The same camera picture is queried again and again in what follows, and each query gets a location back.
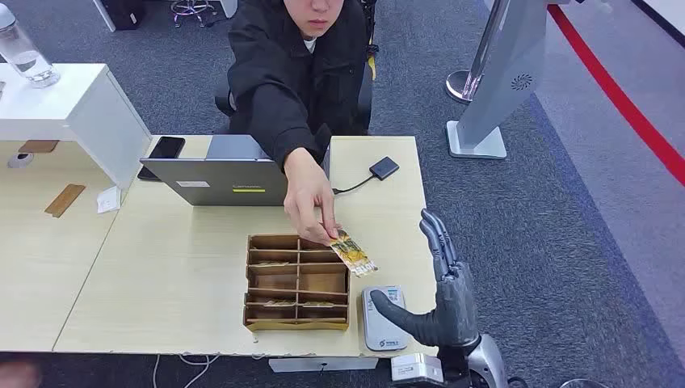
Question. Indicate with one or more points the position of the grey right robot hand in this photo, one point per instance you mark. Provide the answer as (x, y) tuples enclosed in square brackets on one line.
[(455, 310)]

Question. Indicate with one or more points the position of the person's right hand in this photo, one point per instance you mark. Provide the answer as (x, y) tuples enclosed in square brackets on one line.
[(308, 187)]

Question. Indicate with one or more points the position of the orange forest hotel card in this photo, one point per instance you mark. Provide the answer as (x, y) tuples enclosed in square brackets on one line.
[(350, 254)]

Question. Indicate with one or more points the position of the person's right forearm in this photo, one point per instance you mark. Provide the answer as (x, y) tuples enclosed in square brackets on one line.
[(278, 128)]

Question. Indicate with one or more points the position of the white card reader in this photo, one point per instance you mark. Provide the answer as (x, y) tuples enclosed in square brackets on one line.
[(382, 332)]

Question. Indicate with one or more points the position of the wooden card organizer box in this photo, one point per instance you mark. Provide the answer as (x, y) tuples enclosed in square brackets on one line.
[(321, 281)]

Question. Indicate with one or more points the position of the person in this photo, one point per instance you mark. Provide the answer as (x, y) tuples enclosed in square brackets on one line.
[(289, 80)]

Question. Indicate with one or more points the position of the black external drive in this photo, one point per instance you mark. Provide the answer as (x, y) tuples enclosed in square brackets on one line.
[(384, 168)]

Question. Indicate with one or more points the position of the grey laptop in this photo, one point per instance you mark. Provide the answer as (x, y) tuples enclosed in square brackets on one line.
[(225, 182)]

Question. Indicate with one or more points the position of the black smartphone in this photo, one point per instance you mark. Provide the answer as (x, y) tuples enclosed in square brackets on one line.
[(166, 149)]

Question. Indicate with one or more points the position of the clear round glass object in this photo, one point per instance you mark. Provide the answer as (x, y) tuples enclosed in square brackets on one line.
[(583, 383)]

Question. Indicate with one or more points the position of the white paper note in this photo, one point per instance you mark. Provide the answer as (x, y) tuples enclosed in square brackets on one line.
[(108, 199)]

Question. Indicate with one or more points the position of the chrome stool base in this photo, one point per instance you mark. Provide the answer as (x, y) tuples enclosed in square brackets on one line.
[(190, 8)]

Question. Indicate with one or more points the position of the silver kiosk stand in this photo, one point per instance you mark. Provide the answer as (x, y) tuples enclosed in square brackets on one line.
[(508, 80)]

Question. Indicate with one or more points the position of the white desk shelf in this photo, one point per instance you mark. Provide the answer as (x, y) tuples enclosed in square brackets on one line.
[(80, 107)]

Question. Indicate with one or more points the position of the brown wooden strip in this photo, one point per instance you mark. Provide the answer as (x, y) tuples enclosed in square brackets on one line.
[(64, 201)]

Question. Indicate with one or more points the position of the black case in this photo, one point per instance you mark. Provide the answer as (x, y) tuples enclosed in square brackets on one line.
[(123, 13)]

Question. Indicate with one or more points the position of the clear water bottle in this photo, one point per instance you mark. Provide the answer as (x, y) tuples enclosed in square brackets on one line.
[(27, 59)]

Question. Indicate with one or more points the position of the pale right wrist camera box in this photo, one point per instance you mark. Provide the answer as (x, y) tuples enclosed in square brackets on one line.
[(415, 369)]

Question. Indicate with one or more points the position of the white under-desk bracket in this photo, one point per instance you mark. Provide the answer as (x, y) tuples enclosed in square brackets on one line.
[(321, 364)]

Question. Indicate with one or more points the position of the chrome stanchion post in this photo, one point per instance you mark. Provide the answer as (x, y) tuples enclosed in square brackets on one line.
[(484, 48)]

